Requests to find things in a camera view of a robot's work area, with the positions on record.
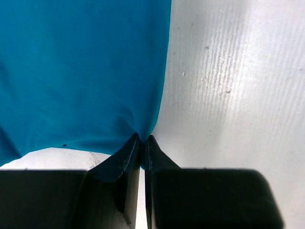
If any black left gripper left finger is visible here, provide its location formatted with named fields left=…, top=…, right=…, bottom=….
left=0, top=134, right=141, bottom=229

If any teal blue t shirt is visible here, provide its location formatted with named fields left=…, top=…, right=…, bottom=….
left=0, top=0, right=172, bottom=165

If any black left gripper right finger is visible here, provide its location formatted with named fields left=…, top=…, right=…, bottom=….
left=143, top=136, right=284, bottom=229

